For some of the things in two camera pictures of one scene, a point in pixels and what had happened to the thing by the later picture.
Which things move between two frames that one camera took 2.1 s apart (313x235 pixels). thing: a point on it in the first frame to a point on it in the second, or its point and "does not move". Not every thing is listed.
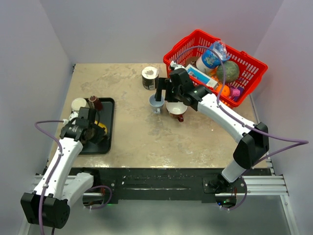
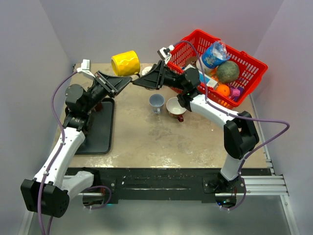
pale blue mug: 157,106 does not move
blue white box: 200,76 does not move
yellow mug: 101,125 to 125,63
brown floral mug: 176,109 does not move
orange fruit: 225,91 does not move
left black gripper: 100,135 to 113,83
